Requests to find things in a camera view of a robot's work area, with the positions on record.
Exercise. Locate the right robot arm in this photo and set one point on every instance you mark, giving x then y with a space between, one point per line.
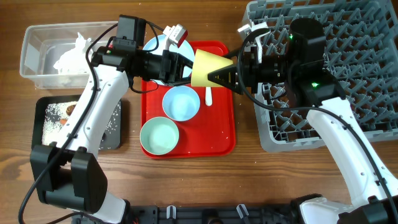
312 88

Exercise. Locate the light blue bowl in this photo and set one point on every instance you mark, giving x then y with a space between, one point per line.
181 103

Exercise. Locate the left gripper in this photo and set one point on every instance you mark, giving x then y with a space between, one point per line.
169 66

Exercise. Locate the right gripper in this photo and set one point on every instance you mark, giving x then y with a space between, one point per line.
251 72

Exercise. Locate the white plastic spoon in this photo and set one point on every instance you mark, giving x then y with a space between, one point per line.
208 96

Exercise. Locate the grey dishwasher rack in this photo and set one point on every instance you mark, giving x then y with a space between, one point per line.
361 52

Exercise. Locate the white napkin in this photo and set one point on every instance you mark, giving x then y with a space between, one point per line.
73 61

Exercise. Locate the brown food scrap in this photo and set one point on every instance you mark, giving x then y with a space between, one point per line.
70 109

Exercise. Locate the black plastic tray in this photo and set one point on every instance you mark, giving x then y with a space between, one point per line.
41 104

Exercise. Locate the light blue plate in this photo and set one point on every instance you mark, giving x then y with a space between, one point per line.
155 45

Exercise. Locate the yellow cup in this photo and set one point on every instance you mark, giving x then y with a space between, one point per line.
204 64

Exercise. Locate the white rice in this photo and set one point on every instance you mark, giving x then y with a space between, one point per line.
55 112

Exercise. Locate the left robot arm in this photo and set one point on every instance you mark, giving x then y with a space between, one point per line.
66 171

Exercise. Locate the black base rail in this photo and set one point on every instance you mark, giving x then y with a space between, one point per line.
267 214

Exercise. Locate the green bowl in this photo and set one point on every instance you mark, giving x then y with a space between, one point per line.
159 136

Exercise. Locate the clear plastic bin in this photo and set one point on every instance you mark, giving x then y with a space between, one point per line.
43 45

